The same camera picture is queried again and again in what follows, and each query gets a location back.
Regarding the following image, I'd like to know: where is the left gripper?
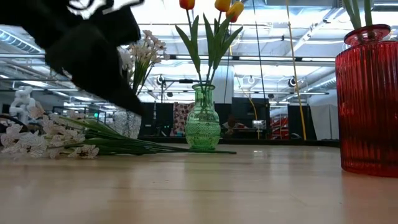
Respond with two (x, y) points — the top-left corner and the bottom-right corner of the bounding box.
(0, 0), (146, 118)

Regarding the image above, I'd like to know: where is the white artificial flower bunch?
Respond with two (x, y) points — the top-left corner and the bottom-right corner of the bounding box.
(0, 104), (238, 160)
(129, 29), (171, 96)
(117, 46), (134, 82)

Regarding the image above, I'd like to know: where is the clear glass vase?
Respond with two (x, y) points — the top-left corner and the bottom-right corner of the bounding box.
(110, 108), (142, 140)

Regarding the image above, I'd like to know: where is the green glass vase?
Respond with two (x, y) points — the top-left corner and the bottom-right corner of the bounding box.
(185, 83), (221, 151)

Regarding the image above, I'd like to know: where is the red ribbed glass vase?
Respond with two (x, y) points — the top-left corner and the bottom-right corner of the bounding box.
(335, 24), (398, 178)

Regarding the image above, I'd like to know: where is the patterned fabric panel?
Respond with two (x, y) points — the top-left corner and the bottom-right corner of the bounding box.
(172, 101), (195, 137)

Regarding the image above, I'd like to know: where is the person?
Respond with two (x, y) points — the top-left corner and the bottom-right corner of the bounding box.
(221, 114), (249, 135)

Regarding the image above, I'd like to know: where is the black partition panel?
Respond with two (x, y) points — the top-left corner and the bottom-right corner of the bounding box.
(287, 104), (318, 141)

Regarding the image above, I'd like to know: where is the white curtain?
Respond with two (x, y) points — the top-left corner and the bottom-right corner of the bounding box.
(309, 104), (340, 141)

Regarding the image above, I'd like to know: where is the yellow hanging cable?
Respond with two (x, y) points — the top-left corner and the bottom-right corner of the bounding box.
(285, 0), (308, 141)

